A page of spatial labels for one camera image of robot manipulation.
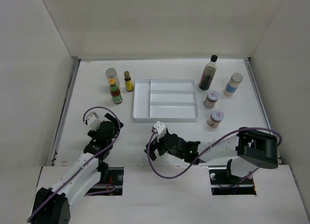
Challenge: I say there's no red chili sauce bottle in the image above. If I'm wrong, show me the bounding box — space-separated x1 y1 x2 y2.
108 78 123 104

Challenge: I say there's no silver lid clear jar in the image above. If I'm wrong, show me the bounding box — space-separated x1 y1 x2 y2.
106 68 121 89

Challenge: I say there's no small yellow label bottle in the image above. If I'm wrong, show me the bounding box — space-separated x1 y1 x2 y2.
124 71 134 92

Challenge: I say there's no red lid spice jar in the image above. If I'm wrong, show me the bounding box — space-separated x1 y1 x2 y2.
207 110 224 128
204 90 219 109

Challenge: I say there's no tall dark sauce bottle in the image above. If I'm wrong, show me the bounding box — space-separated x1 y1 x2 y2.
199 55 217 91

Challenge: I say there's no blue label white powder jar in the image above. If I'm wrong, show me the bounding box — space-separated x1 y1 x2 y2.
223 73 243 97

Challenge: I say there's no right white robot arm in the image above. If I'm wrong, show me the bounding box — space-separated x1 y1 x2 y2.
144 127 282 183

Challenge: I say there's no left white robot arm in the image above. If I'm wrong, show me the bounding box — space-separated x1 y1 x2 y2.
27 112 123 224

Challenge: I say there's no white divided organizer tray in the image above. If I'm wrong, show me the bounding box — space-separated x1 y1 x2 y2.
133 78 199 122

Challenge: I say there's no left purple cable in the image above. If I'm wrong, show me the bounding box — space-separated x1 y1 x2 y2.
27 106 122 222

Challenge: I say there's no purple cable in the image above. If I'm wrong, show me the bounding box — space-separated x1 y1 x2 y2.
148 128 283 179
27 106 122 222

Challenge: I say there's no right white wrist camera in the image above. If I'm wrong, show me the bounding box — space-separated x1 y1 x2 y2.
152 121 167 139

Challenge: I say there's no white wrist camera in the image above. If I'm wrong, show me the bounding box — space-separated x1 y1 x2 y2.
84 112 101 131
152 121 167 139

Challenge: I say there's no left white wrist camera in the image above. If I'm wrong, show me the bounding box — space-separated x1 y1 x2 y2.
84 112 101 131

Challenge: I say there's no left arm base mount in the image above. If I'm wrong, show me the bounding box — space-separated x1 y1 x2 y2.
86 167 124 196

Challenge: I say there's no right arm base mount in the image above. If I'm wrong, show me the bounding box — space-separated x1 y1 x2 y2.
209 160 256 195

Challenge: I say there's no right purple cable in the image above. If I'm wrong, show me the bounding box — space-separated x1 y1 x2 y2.
148 128 283 179

